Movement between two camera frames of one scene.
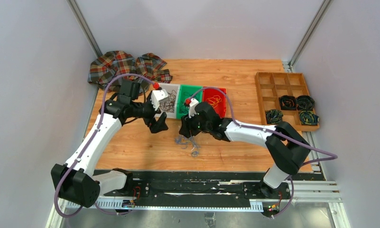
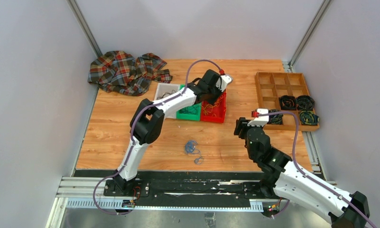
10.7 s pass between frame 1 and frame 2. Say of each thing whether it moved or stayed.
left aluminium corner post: stayed
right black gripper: moved
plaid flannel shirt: stayed
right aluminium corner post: stayed
